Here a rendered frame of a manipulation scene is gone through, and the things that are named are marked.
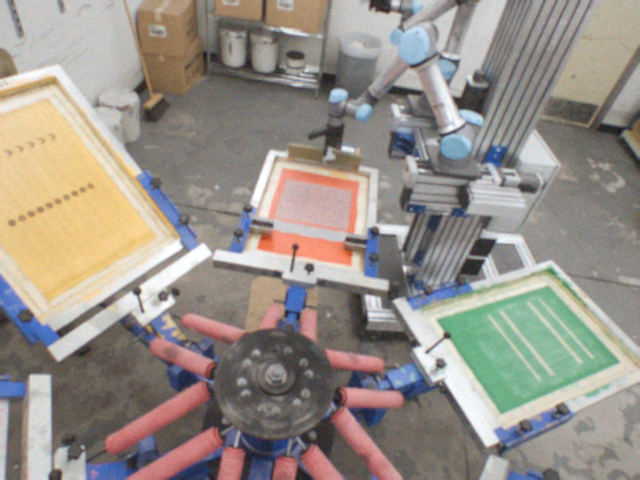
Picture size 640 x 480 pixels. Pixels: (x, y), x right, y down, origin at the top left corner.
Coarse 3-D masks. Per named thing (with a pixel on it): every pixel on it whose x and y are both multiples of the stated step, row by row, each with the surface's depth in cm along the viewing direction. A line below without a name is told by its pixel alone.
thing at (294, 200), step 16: (288, 176) 228; (304, 176) 230; (288, 192) 219; (304, 192) 221; (272, 208) 209; (288, 208) 210; (304, 208) 212; (304, 224) 204; (272, 240) 194; (288, 240) 195; (304, 240) 196; (304, 256) 189
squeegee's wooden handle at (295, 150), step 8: (296, 144) 216; (288, 152) 218; (296, 152) 217; (304, 152) 217; (312, 152) 216; (320, 152) 215; (336, 152) 215; (344, 152) 216; (312, 160) 219; (320, 160) 218; (328, 160) 218; (336, 160) 217; (344, 160) 217; (352, 160) 216; (360, 160) 216; (352, 168) 219
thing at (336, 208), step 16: (320, 176) 232; (320, 192) 222; (336, 192) 224; (352, 192) 225; (320, 208) 213; (336, 208) 215; (352, 208) 216; (320, 224) 205; (336, 224) 207; (352, 224) 208; (320, 240) 198; (320, 256) 191; (336, 256) 192
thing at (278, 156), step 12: (276, 156) 235; (264, 168) 225; (324, 168) 236; (360, 168) 235; (264, 180) 218; (372, 180) 229; (264, 192) 215; (372, 192) 222; (252, 204) 204; (372, 204) 215; (372, 216) 209; (252, 252) 183; (300, 264) 181
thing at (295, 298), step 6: (294, 288) 165; (300, 288) 166; (288, 294) 163; (294, 294) 163; (300, 294) 164; (288, 300) 161; (294, 300) 161; (300, 300) 162; (288, 306) 159; (294, 306) 159; (300, 306) 160; (288, 312) 159; (294, 312) 158; (300, 312) 158; (300, 318) 161
